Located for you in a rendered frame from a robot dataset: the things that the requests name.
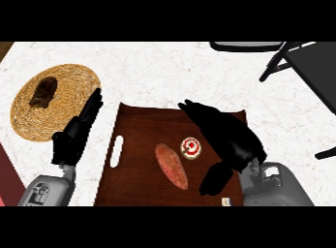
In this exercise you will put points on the brown wooden tray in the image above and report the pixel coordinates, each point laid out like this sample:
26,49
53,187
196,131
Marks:
141,155

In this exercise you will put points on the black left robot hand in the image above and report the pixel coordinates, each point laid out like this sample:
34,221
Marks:
74,135

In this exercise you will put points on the black tiered shelf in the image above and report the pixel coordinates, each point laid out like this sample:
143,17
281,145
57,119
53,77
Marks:
317,84

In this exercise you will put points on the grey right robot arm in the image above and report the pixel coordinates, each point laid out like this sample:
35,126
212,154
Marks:
273,185

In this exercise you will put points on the round woven wicker placemat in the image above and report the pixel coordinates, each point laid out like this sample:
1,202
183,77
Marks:
56,101

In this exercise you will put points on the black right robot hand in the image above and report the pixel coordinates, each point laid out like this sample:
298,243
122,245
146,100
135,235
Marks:
227,135

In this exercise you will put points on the dark brown food item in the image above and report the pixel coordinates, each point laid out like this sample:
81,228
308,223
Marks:
43,92

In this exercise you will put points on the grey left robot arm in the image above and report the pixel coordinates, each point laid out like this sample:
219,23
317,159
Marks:
49,189

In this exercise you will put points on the grey round plate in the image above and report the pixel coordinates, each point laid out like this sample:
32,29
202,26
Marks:
246,46

